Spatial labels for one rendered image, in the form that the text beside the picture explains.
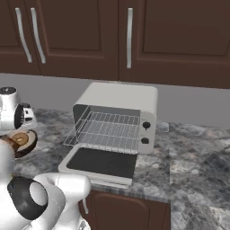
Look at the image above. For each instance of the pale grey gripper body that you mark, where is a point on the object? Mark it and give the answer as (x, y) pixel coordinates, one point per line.
(30, 125)

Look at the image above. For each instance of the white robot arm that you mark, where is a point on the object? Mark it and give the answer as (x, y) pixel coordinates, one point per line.
(57, 191)

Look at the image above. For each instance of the tan round bread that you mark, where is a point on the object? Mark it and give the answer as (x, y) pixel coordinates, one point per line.
(18, 139)

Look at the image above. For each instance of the dark brown wooden bowl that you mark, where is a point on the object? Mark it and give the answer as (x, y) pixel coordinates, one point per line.
(28, 146)

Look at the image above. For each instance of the toaster oven door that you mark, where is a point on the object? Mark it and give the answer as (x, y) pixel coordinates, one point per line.
(101, 163)

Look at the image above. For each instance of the white toaster oven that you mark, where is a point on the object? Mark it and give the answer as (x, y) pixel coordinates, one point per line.
(119, 97)

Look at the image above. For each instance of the black toaster oven knob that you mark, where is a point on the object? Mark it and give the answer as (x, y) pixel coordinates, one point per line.
(145, 140)
(146, 125)

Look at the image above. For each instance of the dark brown base cupboard door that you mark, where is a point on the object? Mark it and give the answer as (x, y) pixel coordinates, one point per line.
(125, 212)

